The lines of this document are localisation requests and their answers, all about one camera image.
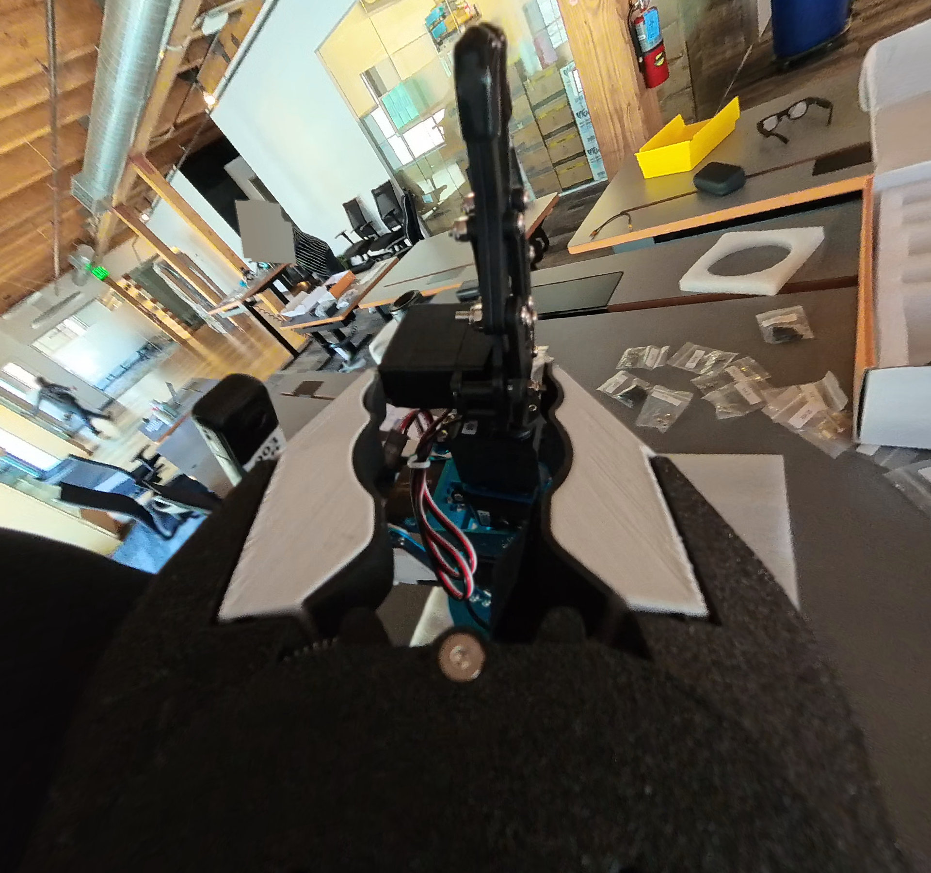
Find white foam ring piece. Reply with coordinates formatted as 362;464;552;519
678;226;828;296

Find dark earbud case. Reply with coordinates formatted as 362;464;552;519
692;160;750;198

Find blue black toy robot arm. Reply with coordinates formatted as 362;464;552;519
374;24;577;645

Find clear bag with black part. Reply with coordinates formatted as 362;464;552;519
755;306;814;345

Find group of clear screw bags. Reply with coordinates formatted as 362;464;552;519
596;341;853;448

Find blue trash bin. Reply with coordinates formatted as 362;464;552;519
765;0;863;63

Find orange white kit box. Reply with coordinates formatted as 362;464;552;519
852;35;931;452

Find thin brown cable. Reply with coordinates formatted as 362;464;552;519
591;204;659;240

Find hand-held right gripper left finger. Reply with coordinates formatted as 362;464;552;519
217;377;395;624

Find stack of cardboard boxes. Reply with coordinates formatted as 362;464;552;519
509;62;608;198

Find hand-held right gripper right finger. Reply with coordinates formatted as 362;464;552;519
540;366;711;616

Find silver air duct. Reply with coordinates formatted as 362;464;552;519
71;0;201;214

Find yellow plastic tray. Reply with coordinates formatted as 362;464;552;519
635;95;743;180

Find black eyeglasses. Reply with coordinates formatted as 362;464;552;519
755;95;824;147

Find black office chair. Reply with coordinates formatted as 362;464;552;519
340;197;381;267
369;181;410;252

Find dark grey desk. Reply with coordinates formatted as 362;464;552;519
538;284;931;873

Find grey desk with wooden edge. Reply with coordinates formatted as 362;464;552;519
567;91;874;257
360;193;561;310

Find grey desk with black pad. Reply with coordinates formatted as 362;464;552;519
527;197;874;320

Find black desk pad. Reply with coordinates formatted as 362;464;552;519
533;271;625;320

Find red fire extinguisher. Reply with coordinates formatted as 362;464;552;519
627;0;672;90

